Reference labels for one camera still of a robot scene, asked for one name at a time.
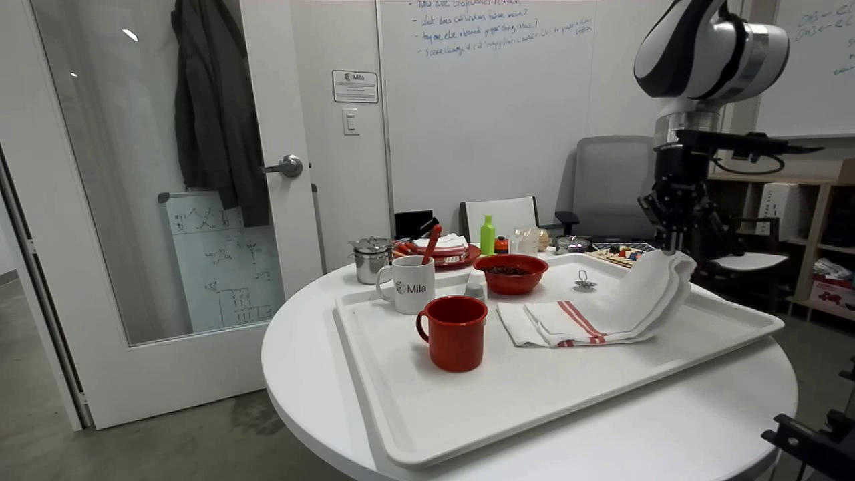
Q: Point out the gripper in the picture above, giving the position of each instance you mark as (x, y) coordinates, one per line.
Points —
(681, 170)

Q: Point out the white towel with red stripes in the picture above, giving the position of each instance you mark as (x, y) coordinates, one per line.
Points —
(628, 300)

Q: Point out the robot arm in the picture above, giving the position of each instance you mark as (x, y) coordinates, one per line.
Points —
(688, 53)

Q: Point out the wooden board with coloured pieces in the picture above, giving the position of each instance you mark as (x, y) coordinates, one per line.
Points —
(618, 254)

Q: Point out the grey office chair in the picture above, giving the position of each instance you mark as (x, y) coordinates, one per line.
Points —
(611, 187)

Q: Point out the black chair with white seat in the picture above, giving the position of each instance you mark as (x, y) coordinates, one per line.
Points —
(755, 260)

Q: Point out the round metal tin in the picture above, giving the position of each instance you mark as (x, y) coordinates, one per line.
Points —
(572, 245)

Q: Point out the wooden shelf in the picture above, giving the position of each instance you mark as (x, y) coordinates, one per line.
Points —
(818, 220)

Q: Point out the clear plastic container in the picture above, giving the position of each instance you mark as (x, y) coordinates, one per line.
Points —
(525, 242)

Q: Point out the red and white box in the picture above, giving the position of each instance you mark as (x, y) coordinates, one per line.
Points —
(831, 297)

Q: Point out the red bowl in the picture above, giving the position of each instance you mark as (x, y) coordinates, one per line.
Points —
(511, 280)

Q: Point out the small orange jar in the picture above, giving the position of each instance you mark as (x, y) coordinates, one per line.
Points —
(501, 246)

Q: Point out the green bottle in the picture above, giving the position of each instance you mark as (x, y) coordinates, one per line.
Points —
(487, 237)

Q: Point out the small white shaker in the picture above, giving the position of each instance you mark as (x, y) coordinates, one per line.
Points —
(476, 286)

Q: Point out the red plate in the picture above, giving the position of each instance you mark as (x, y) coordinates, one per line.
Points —
(461, 259)

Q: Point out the folded white cloth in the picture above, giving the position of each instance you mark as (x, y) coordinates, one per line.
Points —
(449, 242)

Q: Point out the white plastic tray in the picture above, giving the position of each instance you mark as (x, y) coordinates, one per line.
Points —
(534, 401)

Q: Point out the red enamel mug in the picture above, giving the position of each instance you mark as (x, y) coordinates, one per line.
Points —
(457, 337)

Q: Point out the black box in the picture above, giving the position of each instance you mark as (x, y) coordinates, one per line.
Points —
(411, 224)

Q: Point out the white printed mug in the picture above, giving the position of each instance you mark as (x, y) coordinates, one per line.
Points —
(413, 287)

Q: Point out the steel pot with lid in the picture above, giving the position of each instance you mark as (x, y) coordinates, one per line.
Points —
(369, 262)

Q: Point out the small whiteboard with drawings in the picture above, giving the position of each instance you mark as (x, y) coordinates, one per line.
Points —
(220, 267)

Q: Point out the dark grey jacket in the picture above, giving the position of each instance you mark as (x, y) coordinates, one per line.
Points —
(217, 113)

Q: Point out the white glass door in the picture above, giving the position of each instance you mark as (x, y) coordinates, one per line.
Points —
(40, 200)

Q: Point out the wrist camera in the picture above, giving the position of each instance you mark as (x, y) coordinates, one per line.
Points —
(728, 142)

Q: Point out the wall whiteboard with writing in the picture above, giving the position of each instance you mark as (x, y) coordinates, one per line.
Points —
(811, 73)
(487, 120)

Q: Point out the white light switch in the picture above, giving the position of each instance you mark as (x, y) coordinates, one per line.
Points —
(351, 121)

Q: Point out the white wall sign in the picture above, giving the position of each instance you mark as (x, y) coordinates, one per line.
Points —
(355, 86)

